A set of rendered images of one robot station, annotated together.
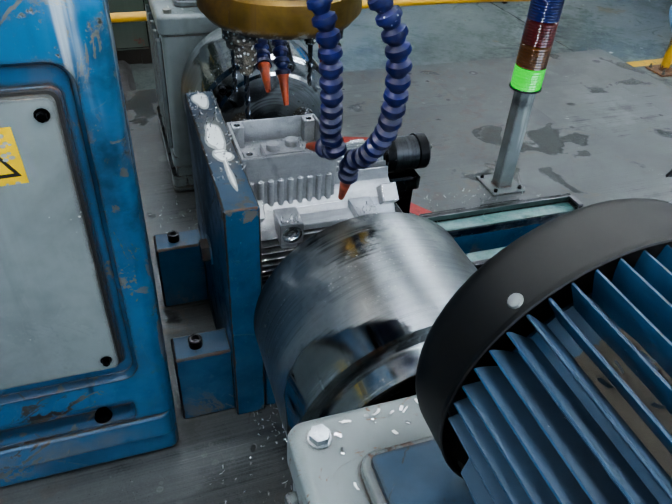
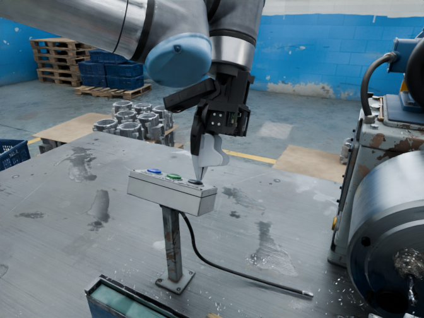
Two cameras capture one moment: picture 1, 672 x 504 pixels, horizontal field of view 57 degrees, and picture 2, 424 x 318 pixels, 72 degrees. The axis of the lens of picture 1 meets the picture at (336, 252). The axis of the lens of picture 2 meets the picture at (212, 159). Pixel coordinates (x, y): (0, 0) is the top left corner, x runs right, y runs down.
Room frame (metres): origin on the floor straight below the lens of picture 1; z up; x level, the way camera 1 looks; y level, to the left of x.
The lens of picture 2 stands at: (0.94, -0.04, 1.36)
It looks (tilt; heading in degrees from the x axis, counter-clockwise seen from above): 27 degrees down; 228
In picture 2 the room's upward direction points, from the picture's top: straight up
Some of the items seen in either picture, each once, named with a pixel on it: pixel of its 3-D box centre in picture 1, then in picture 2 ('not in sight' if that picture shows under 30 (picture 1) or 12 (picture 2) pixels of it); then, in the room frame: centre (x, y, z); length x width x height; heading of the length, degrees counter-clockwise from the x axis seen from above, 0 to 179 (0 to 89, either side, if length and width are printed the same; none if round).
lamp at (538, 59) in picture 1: (533, 54); not in sight; (1.19, -0.35, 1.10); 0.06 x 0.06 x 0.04
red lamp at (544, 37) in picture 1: (539, 30); not in sight; (1.19, -0.35, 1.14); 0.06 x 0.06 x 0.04
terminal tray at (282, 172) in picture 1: (280, 160); not in sight; (0.70, 0.08, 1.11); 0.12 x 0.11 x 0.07; 111
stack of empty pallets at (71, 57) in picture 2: not in sight; (69, 60); (-1.19, -7.11, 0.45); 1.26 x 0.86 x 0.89; 112
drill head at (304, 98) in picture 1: (255, 99); not in sight; (1.02, 0.16, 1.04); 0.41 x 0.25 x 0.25; 21
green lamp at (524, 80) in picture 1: (527, 76); not in sight; (1.19, -0.35, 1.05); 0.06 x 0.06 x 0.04
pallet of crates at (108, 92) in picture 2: not in sight; (111, 71); (-1.42, -5.51, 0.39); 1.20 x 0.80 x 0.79; 120
